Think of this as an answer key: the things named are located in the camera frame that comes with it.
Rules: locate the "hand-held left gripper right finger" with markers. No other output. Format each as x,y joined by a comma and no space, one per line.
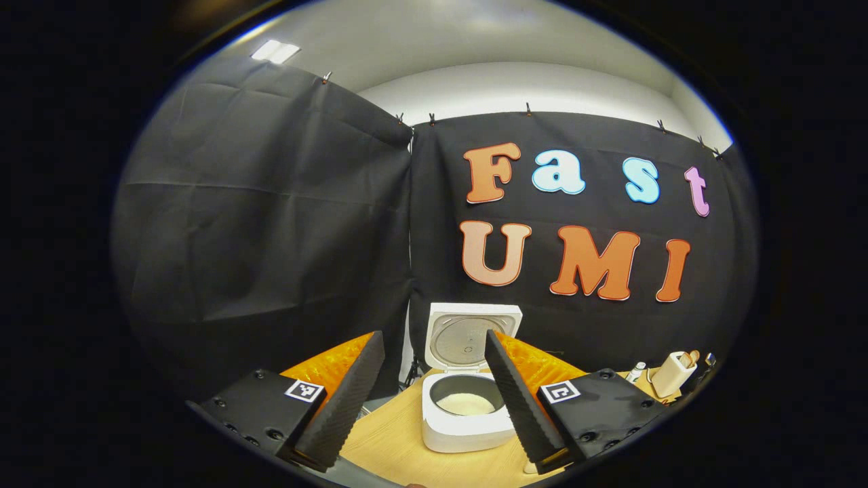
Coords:
519,407

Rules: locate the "white toaster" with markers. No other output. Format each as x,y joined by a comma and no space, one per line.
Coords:
668,376

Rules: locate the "ceiling light panel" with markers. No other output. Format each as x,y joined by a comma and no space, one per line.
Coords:
274,51

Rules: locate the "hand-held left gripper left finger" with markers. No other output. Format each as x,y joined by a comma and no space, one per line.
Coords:
346,407

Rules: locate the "black backdrop cloth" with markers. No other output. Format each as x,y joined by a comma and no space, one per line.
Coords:
271,237

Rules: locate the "row of black cloth clips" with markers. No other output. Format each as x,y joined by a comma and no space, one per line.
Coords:
527,108

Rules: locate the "white drink bottle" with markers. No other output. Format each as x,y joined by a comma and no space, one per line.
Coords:
635,373

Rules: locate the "white rice cooker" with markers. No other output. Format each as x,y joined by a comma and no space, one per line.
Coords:
461,434

